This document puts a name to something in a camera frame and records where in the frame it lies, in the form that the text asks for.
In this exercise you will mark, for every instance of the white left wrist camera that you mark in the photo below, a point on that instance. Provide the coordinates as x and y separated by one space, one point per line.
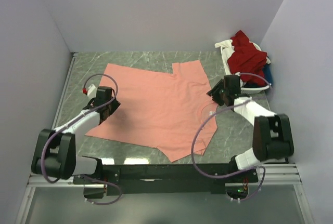
90 92

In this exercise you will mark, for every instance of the red t-shirt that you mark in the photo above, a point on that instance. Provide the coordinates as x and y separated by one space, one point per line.
246 58

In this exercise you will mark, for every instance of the aluminium rail frame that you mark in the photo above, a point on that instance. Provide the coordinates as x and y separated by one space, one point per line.
281 200

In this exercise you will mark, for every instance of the salmon pink t-shirt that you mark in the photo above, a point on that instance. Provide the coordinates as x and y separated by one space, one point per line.
169 112

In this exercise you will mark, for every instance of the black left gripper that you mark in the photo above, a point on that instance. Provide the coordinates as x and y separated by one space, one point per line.
115 104

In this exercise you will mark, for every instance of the blue t-shirt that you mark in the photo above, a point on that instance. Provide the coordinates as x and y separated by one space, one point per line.
268 76

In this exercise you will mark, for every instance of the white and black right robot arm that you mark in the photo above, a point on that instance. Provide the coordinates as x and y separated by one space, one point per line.
272 136

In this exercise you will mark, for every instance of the white laundry basket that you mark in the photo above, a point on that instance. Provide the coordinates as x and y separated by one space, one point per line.
247 91

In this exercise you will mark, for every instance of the white t-shirt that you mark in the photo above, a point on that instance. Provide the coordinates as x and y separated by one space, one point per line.
227 50

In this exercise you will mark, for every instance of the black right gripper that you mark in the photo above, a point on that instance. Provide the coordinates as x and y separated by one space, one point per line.
214 91

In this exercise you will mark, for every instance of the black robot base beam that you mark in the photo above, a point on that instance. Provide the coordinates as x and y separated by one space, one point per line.
168 178

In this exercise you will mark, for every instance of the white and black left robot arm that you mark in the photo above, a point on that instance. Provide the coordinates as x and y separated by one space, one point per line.
55 151

